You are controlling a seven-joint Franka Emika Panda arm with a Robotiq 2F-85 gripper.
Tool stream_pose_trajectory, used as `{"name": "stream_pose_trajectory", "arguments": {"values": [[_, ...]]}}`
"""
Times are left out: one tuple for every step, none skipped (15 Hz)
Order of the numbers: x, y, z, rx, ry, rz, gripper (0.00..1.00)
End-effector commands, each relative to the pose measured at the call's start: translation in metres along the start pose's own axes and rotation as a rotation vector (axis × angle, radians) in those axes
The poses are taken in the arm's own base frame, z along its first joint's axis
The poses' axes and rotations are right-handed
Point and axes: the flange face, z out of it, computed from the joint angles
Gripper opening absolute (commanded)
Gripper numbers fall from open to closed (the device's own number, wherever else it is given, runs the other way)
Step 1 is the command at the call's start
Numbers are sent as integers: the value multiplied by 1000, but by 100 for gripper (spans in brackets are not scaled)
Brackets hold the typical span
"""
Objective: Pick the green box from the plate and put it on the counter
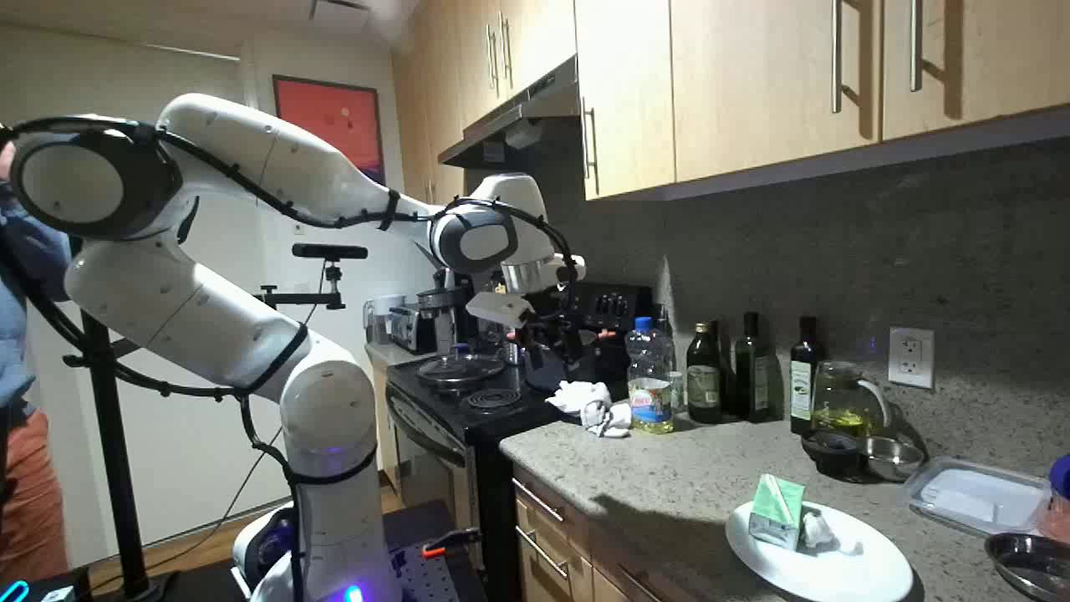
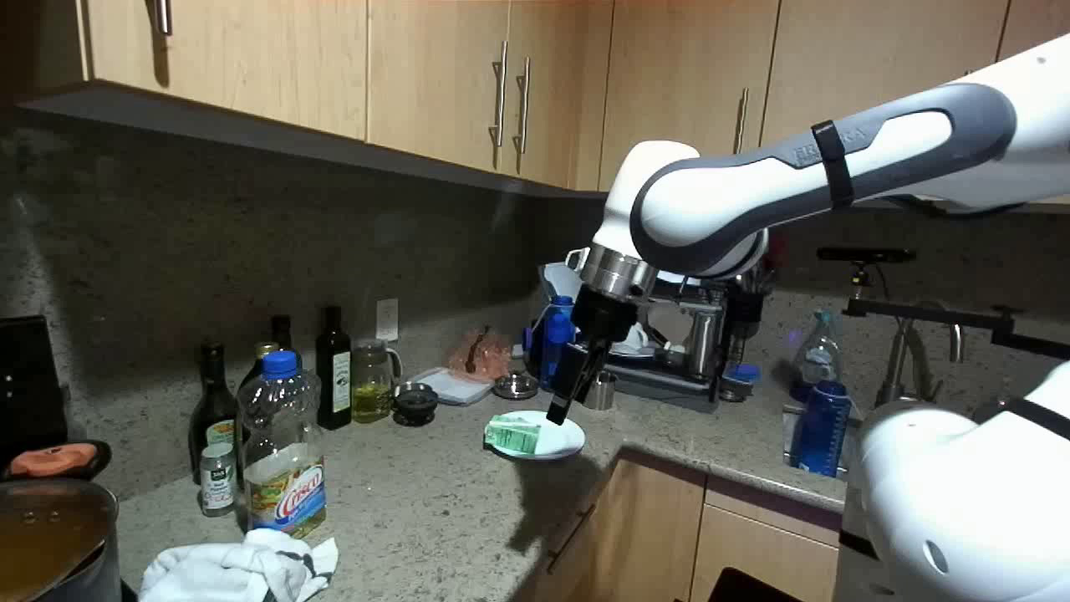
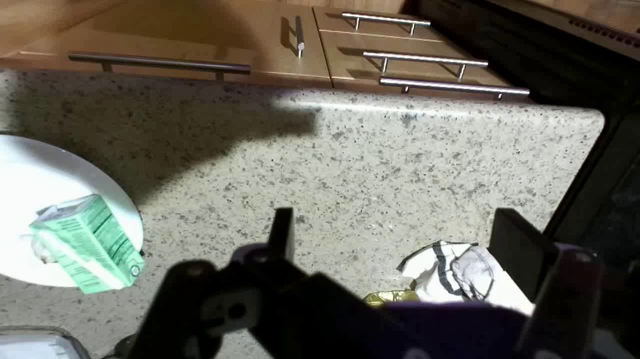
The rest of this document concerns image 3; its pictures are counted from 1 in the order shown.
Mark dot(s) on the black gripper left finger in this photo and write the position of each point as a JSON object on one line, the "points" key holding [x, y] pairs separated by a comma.
{"points": [[281, 231]]}

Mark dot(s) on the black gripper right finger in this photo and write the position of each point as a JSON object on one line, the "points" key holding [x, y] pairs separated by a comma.
{"points": [[520, 249]]}

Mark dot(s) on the green carton box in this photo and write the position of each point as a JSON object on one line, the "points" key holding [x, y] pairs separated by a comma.
{"points": [[92, 245]]}

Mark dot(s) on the white round plate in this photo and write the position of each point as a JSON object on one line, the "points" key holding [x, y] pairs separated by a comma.
{"points": [[40, 179]]}

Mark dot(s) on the crumpled white cloth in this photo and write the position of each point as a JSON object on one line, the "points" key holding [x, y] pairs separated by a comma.
{"points": [[461, 271]]}

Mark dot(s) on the clear plastic oil bottle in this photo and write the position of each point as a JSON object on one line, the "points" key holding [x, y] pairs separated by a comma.
{"points": [[390, 297]]}

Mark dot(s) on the black stove oven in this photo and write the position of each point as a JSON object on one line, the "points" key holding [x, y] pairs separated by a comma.
{"points": [[533, 46]]}

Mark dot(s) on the wooden base cabinet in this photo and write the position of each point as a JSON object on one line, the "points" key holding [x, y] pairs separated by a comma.
{"points": [[200, 30]]}

